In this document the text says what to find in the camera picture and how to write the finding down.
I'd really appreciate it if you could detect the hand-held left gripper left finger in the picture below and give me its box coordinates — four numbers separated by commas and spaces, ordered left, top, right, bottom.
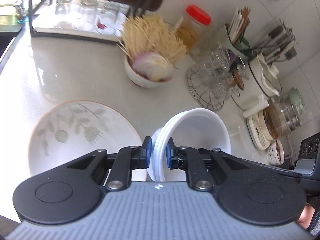
67, 136, 152, 191

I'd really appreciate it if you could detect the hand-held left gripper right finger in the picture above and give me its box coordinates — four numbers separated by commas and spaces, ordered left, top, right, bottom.
165, 137, 253, 191

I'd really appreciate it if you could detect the white ceramic bowl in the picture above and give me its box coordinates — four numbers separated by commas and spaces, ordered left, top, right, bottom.
162, 108, 232, 182

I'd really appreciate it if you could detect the white leaf-print plate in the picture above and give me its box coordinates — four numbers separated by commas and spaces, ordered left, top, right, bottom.
28, 100, 145, 178

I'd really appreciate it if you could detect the person's right hand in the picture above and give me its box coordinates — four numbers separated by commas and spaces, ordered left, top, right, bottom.
297, 204, 313, 231

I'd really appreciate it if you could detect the small patterned spice bowl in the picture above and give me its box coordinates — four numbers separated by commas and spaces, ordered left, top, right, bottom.
266, 140, 285, 165

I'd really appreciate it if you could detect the glass health kettle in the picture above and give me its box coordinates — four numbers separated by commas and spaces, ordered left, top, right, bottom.
246, 100, 303, 150

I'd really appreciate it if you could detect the pale green appliance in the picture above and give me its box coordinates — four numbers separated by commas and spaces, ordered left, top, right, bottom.
280, 87, 306, 115

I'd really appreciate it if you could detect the white bowl with onion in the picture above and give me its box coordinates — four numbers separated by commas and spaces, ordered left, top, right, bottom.
124, 52, 175, 88

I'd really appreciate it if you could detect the peeled onion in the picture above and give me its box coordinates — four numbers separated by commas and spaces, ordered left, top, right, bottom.
132, 52, 173, 82

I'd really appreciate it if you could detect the white electric pot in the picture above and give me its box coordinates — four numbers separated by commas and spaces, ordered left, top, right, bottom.
231, 54, 283, 117

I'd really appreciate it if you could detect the set of crystal glass cups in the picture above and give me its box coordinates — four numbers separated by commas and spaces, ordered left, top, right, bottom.
190, 44, 248, 100

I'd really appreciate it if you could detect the dry noodle bundle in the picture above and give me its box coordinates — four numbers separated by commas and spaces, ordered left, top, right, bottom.
117, 14, 189, 64

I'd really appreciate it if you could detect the hanging utensil rack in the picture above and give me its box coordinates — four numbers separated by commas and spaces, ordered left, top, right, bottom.
252, 19, 299, 60

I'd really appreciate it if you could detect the red-lidded plastic jar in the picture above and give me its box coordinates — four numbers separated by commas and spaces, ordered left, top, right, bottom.
175, 4, 212, 49

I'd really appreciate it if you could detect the chopstick holder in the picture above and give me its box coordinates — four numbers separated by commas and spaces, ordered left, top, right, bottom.
225, 24, 251, 55

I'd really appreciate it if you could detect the white drain tray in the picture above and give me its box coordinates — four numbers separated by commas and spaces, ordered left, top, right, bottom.
34, 12, 128, 40

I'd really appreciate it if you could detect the clear drinking glass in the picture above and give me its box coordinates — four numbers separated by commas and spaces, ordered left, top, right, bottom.
54, 0, 72, 18
79, 0, 99, 28
102, 2, 120, 23

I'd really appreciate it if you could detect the dark dish rack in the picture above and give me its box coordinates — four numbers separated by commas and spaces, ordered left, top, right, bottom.
27, 0, 173, 39

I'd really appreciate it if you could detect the black sink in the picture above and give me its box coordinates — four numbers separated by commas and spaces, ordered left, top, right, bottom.
0, 17, 23, 55

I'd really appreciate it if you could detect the wire cup rack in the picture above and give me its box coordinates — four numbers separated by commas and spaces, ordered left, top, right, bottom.
186, 67, 225, 112

